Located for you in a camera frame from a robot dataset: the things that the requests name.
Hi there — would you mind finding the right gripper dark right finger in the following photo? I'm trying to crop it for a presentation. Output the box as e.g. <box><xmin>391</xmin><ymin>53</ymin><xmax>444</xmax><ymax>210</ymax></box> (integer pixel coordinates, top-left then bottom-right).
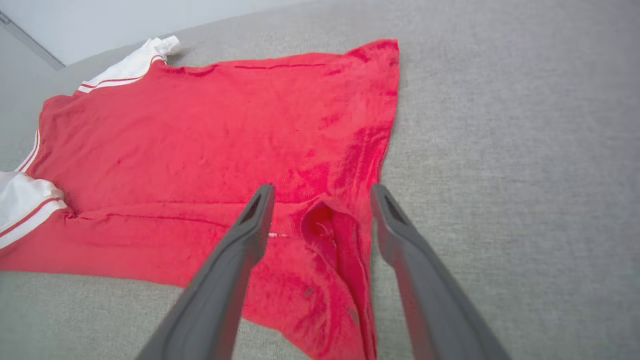
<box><xmin>370</xmin><ymin>183</ymin><xmax>512</xmax><ymax>360</ymax></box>

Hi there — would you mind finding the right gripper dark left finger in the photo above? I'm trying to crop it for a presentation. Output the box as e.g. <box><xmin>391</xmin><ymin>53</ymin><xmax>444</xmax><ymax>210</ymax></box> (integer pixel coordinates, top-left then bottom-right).
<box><xmin>137</xmin><ymin>184</ymin><xmax>277</xmax><ymax>360</ymax></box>

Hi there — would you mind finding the red garment with white sleeves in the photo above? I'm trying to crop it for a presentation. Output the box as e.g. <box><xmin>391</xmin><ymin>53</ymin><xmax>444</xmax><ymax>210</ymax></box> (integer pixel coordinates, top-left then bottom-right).
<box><xmin>0</xmin><ymin>36</ymin><xmax>401</xmax><ymax>360</ymax></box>

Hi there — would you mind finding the grey fabric sofa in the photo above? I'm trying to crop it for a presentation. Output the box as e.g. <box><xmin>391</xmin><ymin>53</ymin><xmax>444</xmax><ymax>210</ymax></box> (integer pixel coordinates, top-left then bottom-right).
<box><xmin>0</xmin><ymin>0</ymin><xmax>640</xmax><ymax>360</ymax></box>

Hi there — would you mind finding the wall baseboard strip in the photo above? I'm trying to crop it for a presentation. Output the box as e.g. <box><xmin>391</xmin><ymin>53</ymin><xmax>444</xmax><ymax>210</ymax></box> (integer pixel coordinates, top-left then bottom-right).
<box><xmin>0</xmin><ymin>11</ymin><xmax>67</xmax><ymax>71</ymax></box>

